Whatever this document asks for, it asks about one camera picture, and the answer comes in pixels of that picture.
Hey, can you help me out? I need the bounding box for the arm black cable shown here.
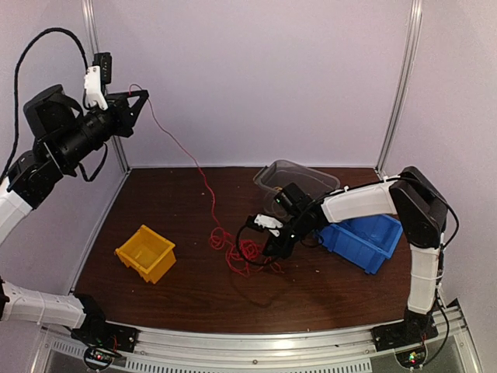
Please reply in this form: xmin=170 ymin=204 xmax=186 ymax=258
xmin=235 ymin=221 xmax=323 ymax=267
xmin=0 ymin=27 xmax=90 ymax=180

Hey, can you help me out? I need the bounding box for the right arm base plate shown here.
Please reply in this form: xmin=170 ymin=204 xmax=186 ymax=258
xmin=371 ymin=320 xmax=439 ymax=351

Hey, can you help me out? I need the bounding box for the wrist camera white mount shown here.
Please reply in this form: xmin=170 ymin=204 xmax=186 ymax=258
xmin=246 ymin=214 xmax=283 ymax=237
xmin=83 ymin=52 xmax=113 ymax=110

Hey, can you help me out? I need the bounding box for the clear grey plastic container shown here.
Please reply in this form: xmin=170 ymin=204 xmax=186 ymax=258
xmin=253 ymin=159 xmax=340 ymax=217

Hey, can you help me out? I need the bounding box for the left aluminium corner post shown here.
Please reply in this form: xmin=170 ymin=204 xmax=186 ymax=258
xmin=81 ymin=0 xmax=130 ymax=174

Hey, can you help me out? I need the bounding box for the aluminium corner post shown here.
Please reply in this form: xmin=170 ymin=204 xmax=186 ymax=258
xmin=81 ymin=0 xmax=130 ymax=174
xmin=375 ymin=0 xmax=423 ymax=178

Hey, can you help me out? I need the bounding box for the aluminium front rail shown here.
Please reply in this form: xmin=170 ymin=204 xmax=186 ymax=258
xmin=28 ymin=305 xmax=483 ymax=372

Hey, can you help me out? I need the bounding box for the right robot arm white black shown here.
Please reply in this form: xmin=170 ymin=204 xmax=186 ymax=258
xmin=254 ymin=166 xmax=449 ymax=343

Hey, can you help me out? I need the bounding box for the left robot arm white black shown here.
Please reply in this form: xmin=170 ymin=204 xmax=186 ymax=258
xmin=1 ymin=85 xmax=149 ymax=345

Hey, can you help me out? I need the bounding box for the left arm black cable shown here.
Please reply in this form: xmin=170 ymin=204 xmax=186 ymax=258
xmin=0 ymin=27 xmax=90 ymax=180

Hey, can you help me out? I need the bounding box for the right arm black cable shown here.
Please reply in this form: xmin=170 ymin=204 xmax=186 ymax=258
xmin=235 ymin=221 xmax=323 ymax=267

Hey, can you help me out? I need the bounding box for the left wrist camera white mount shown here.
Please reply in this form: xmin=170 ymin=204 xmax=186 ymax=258
xmin=83 ymin=52 xmax=113 ymax=110

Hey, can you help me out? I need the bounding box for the yellow plastic bin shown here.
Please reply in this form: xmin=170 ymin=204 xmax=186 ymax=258
xmin=114 ymin=225 xmax=176 ymax=284

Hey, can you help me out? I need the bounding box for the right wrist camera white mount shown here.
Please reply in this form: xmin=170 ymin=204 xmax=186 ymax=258
xmin=246 ymin=214 xmax=283 ymax=237

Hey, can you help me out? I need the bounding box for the right aluminium corner post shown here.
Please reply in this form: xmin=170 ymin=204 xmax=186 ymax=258
xmin=375 ymin=0 xmax=423 ymax=178

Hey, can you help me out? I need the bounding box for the blue cable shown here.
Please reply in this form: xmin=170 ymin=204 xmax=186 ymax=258
xmin=355 ymin=228 xmax=381 ymax=244

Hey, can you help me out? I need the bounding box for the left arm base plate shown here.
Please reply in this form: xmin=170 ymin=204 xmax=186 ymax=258
xmin=71 ymin=318 xmax=138 ymax=353

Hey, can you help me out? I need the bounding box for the blue plastic bin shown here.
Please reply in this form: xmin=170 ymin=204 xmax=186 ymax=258
xmin=316 ymin=214 xmax=403 ymax=274

